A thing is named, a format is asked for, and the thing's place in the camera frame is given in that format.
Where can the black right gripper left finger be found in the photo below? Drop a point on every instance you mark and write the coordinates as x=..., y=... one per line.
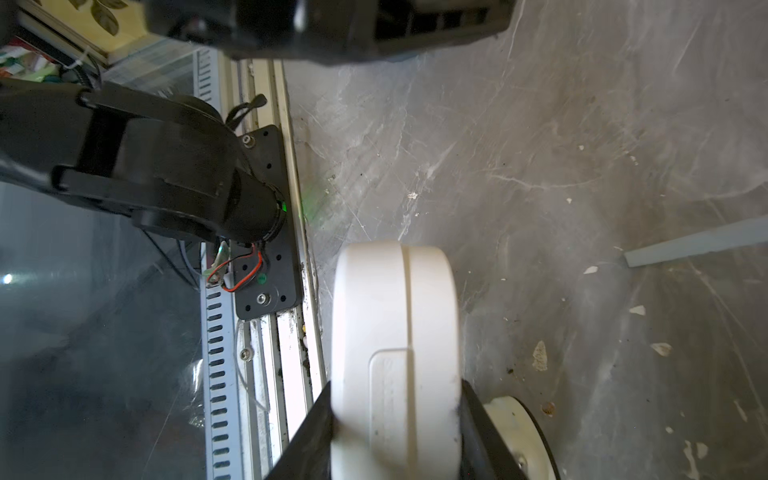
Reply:
x=308, y=454

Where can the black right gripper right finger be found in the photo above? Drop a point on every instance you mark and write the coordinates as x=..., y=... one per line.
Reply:
x=484, y=455

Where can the white twin-bell alarm clock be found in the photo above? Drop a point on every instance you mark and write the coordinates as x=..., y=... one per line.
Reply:
x=522, y=438

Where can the white square alarm clock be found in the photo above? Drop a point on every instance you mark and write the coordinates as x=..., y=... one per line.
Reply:
x=395, y=368

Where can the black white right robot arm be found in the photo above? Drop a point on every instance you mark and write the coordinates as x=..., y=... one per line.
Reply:
x=174, y=167

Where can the white two-tier shelf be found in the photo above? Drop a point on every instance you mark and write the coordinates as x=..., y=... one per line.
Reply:
x=736, y=235

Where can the aluminium slotted base rail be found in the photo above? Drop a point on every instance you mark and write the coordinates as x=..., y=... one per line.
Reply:
x=260, y=376

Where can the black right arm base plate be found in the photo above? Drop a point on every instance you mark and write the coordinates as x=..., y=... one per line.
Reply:
x=267, y=265

